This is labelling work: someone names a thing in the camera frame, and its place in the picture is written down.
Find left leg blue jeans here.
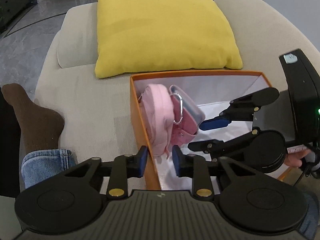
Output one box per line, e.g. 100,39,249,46
21,149,76,189

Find right leg blue jeans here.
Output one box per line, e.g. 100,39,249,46
298,192,319,239

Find pink card holder wallet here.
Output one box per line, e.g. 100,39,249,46
169,85,206,147

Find yellow cushion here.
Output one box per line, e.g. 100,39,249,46
95,0,243,79

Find brown sock foot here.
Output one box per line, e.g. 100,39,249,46
2,83,65,153

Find leg blue jeans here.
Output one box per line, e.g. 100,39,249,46
298,192,319,239
21,149,76,189

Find right hand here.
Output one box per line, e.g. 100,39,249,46
284,149,311,168

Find pink fabric pouch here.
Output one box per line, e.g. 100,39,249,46
139,83,175,156

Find beige sofa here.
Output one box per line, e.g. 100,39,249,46
35,0,319,162

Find orange cardboard box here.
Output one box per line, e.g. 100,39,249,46
130,70,271,190

